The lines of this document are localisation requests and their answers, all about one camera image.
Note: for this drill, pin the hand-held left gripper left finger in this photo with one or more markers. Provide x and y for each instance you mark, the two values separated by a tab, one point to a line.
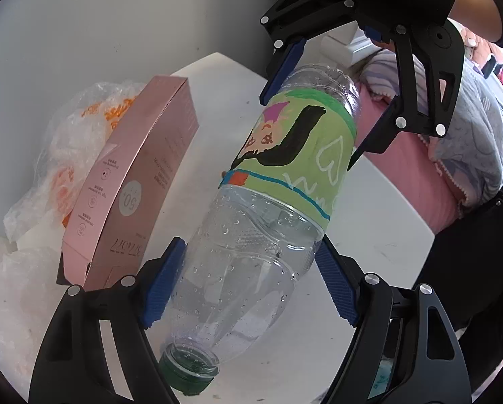
165	283

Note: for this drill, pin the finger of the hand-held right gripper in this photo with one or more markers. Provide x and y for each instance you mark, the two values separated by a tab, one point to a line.
286	65
419	92

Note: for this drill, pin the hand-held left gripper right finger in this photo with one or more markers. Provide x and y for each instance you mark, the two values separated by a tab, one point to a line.
336	287

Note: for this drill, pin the pink cardboard box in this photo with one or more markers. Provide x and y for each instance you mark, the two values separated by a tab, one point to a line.
133	185

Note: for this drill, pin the clear plastic bottle green label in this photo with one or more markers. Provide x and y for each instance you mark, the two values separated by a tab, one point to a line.
272	202

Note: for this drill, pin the person's right forearm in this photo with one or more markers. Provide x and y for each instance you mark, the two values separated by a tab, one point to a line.
478	8

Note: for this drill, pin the white furniture panel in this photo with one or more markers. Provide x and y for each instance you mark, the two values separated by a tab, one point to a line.
352	48

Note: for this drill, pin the grey printed blanket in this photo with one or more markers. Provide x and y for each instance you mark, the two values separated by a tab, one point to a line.
474	147

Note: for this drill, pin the person's black pants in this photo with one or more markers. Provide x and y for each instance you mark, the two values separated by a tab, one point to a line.
474	269

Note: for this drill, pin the white crumpled plastic bag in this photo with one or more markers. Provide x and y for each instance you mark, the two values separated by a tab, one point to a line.
16	294

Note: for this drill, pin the clear plastic bag orange print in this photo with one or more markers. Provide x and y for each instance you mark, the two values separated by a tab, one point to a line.
72	151

